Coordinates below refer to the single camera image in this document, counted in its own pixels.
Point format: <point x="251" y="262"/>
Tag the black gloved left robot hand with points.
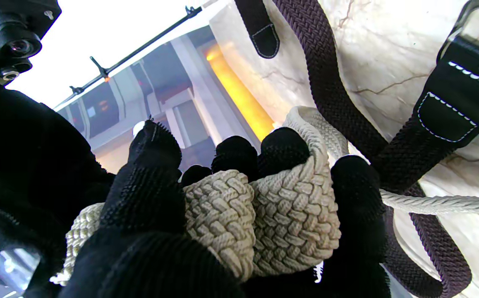
<point x="148" y="231"/>

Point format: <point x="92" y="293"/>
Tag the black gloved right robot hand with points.
<point x="28" y="165"/>

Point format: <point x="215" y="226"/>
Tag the beige woven belt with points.
<point x="264" y="215"/>

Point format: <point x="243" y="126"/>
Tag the black leather belt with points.
<point x="388" y="145"/>

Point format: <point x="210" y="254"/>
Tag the grey counter with orange light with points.
<point x="206" y="95"/>

